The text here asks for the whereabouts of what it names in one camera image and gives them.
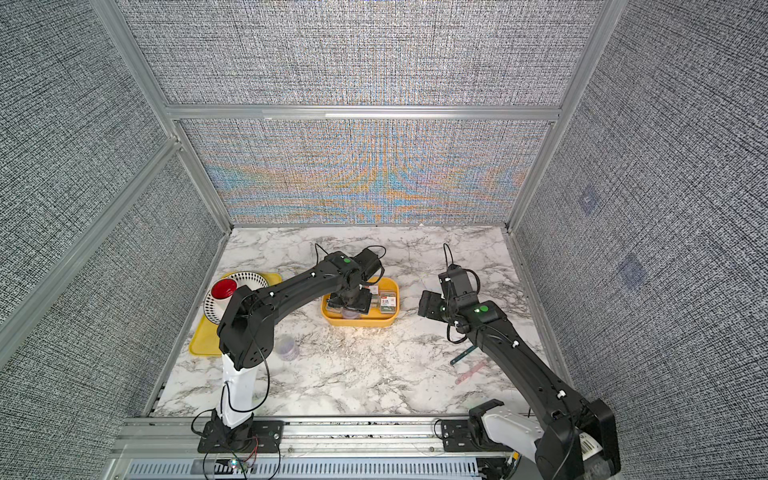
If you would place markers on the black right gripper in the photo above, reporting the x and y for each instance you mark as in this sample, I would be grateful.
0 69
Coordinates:
432 301

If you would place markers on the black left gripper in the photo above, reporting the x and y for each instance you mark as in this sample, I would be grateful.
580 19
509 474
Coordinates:
363 307

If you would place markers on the yellow plastic storage box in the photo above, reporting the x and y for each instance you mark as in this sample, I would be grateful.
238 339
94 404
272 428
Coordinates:
374 319

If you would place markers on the clear round paper clip jar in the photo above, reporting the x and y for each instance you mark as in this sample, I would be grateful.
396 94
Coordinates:
286 348

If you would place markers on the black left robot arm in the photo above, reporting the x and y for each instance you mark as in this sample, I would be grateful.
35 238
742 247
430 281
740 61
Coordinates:
246 331

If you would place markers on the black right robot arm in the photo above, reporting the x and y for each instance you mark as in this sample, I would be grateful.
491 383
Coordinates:
570 437

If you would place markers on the rectangular paper clip box three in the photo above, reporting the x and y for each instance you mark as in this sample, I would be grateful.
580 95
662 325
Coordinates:
376 294

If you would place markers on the rectangular paper clip box four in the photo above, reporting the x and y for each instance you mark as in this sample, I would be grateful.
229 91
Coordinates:
388 302

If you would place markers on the white cup red inside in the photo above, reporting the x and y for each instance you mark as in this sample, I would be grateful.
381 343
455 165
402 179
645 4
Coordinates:
222 291

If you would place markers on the white patterned plate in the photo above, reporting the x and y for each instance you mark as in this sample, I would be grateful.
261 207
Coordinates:
220 309

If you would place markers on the yellow flat tray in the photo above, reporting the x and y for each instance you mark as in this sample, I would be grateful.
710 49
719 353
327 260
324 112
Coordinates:
205 342

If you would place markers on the green handled fork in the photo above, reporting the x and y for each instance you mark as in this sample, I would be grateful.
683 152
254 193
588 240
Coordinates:
462 355

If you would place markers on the pink handled fork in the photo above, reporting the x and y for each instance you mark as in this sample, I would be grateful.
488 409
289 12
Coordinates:
472 371

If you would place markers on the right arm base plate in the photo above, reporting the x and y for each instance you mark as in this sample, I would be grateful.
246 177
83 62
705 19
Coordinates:
466 435

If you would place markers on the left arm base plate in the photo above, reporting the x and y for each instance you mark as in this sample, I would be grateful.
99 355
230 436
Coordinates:
262 436

